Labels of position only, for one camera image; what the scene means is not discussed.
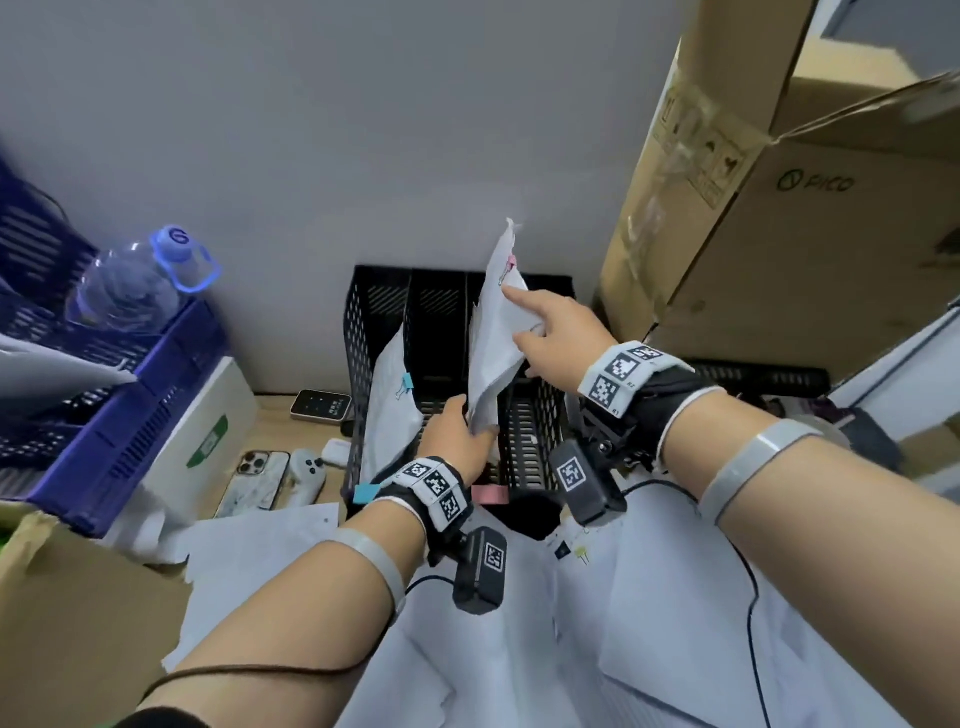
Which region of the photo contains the white paper sheet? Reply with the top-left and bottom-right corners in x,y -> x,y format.
0,333 -> 141,423

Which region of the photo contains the large cardboard box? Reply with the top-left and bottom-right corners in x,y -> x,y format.
595,0 -> 960,385

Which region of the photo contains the black mesh tray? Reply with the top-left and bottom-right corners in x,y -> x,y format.
685,359 -> 833,400

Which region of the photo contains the black mesh file organizer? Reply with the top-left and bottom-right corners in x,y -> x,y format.
342,264 -> 579,541

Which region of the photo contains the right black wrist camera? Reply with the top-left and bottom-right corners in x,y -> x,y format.
549,438 -> 630,529

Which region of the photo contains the grey right arm strap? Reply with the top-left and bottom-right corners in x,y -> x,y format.
696,418 -> 827,527

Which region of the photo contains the white game controller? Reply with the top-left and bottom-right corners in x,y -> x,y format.
288,447 -> 328,506

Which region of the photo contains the clear plastic water bottle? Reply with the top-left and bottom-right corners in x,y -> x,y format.
63,223 -> 223,340

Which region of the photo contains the grey left arm strap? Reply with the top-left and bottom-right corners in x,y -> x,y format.
325,528 -> 408,625

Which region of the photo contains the left wrist marker band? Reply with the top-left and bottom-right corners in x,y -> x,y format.
371,456 -> 474,540

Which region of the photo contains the small digital clock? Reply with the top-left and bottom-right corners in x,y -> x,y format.
289,388 -> 354,428

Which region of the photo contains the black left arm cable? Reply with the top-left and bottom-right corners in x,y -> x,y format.
138,573 -> 459,703

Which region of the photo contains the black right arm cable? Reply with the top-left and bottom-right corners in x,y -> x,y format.
621,478 -> 775,728

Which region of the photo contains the wrist marker band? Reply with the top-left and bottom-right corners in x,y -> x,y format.
576,340 -> 726,468
371,456 -> 474,540

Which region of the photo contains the person's right forearm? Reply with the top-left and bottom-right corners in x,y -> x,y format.
660,391 -> 960,728

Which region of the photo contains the white paper bundle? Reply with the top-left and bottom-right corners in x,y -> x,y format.
466,217 -> 546,437
360,326 -> 426,490

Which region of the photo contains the white box with green label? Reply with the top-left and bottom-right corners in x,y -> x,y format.
103,355 -> 261,565

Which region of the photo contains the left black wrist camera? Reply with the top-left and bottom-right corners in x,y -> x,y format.
451,526 -> 510,617

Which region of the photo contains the person's left hand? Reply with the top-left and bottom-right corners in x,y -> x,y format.
416,396 -> 501,489

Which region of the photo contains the person's right hand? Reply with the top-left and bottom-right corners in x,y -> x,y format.
501,285 -> 621,394

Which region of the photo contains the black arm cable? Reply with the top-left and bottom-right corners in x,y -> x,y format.
621,478 -> 775,728
138,573 -> 459,703

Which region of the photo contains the pile of white paper sheets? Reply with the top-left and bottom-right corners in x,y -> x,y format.
160,501 -> 894,728

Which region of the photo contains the smartphone with marbled case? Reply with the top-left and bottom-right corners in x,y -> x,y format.
213,450 -> 292,521

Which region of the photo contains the right wrist marker band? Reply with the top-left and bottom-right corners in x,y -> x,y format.
576,340 -> 726,468

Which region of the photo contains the small cardboard box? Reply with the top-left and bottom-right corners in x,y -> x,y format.
0,508 -> 194,728

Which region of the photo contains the grey arm strap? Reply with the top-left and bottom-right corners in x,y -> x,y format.
696,418 -> 827,527
325,528 -> 408,625

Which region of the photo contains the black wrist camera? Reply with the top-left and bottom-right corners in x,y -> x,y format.
451,526 -> 510,617
549,438 -> 630,529

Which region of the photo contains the person's left forearm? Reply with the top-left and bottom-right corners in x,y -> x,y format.
138,491 -> 430,728

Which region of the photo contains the blue plastic crate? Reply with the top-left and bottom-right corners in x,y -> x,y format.
0,148 -> 231,538

